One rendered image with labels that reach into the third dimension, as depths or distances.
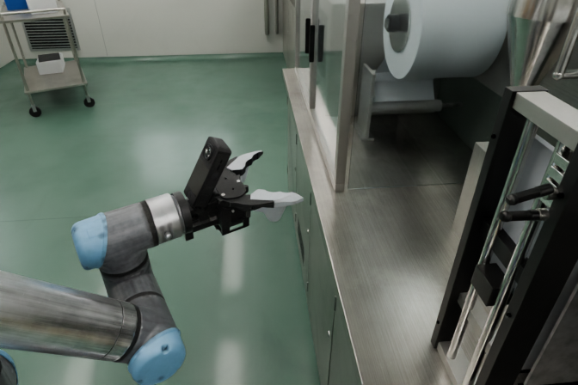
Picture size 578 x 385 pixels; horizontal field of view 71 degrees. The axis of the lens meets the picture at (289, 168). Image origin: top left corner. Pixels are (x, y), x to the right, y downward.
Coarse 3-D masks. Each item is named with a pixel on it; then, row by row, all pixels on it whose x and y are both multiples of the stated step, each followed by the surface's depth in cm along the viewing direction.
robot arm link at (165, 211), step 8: (144, 200) 64; (152, 200) 63; (160, 200) 63; (168, 200) 63; (152, 208) 62; (160, 208) 62; (168, 208) 63; (176, 208) 63; (152, 216) 61; (160, 216) 62; (168, 216) 62; (176, 216) 63; (160, 224) 62; (168, 224) 62; (176, 224) 63; (160, 232) 62; (168, 232) 63; (176, 232) 64; (160, 240) 63; (168, 240) 64
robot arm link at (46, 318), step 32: (0, 288) 42; (32, 288) 45; (64, 288) 48; (0, 320) 41; (32, 320) 43; (64, 320) 46; (96, 320) 49; (128, 320) 52; (160, 320) 57; (64, 352) 47; (96, 352) 49; (128, 352) 52; (160, 352) 53
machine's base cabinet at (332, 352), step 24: (288, 120) 238; (288, 144) 247; (288, 168) 256; (312, 216) 152; (312, 240) 156; (312, 264) 159; (312, 288) 163; (312, 312) 167; (336, 312) 112; (312, 336) 173; (336, 336) 114; (336, 360) 116; (336, 384) 118
